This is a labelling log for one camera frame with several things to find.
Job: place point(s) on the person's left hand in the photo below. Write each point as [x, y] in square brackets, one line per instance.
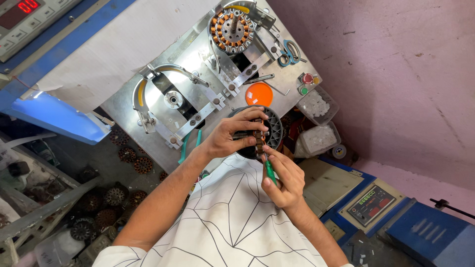
[224, 135]

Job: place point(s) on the person's right hand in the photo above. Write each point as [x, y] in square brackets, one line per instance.
[285, 183]

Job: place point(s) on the person's left fingers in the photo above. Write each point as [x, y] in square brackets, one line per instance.
[250, 118]

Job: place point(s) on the small copper wound motor stator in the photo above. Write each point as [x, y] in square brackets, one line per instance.
[259, 144]

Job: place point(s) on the orange round lid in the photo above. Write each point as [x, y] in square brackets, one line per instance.
[259, 95]

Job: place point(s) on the black round plastic spool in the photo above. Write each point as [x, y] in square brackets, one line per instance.
[275, 133]

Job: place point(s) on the steel allen key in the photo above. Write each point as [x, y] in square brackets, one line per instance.
[277, 89]

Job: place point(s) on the short metal rod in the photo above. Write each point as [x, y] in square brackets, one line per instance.
[259, 78]

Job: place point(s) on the clear tub of white pieces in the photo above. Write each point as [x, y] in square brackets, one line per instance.
[317, 140]
[315, 105]

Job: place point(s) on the push button box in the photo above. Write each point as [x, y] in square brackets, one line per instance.
[307, 78]

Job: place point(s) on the large copper wound fan stator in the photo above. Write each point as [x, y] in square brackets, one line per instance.
[222, 34]

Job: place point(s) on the steel winding machine plate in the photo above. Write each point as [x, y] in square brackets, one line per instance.
[193, 50]

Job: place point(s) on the beige board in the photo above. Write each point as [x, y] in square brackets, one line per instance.
[326, 185]

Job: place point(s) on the white patterned shirt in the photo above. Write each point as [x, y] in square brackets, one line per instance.
[230, 222]

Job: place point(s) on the black control panel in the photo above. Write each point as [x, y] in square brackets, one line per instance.
[371, 206]

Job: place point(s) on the white cardboard sheet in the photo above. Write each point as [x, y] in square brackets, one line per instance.
[111, 48]

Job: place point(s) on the heap of bare fan stators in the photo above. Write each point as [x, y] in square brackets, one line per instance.
[115, 196]

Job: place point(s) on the blue plastic flap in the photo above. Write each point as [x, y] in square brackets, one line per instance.
[59, 118]

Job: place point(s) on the black lever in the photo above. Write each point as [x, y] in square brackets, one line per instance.
[441, 203]

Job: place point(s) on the blue machine housing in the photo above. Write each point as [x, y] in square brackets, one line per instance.
[426, 239]

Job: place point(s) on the grey metal rack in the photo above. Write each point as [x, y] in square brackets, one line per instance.
[44, 210]

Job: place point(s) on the clear plastic bag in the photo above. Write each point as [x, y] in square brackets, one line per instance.
[59, 245]

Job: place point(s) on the grey counter unit red display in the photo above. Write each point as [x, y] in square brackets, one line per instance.
[22, 28]

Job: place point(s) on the blue machine frame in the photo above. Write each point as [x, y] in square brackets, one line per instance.
[55, 55]

